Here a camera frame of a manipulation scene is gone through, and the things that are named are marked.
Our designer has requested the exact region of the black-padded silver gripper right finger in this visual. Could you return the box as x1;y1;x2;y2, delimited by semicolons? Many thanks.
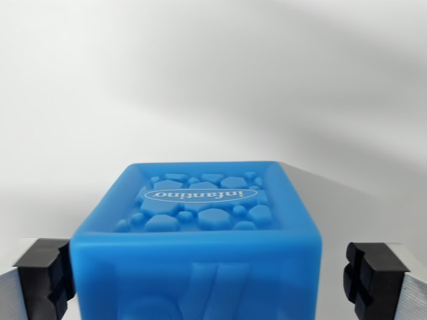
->
342;241;427;320

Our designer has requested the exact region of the blue infantino rubber cube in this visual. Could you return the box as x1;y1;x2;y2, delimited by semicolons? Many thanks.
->
69;160;324;320

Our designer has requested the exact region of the black-padded silver gripper left finger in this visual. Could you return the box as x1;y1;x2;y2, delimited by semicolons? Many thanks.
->
0;237;76;320

